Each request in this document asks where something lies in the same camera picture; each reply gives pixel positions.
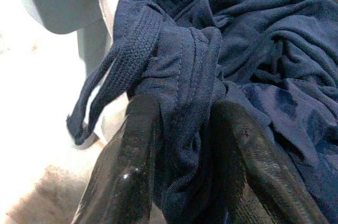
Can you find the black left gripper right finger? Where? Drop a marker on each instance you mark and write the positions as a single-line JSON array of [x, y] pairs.
[[253, 171]]

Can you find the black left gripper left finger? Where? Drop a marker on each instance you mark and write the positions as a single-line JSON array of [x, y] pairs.
[[124, 171]]

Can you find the dark blue garment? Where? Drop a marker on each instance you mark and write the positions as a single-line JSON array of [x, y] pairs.
[[237, 49]]

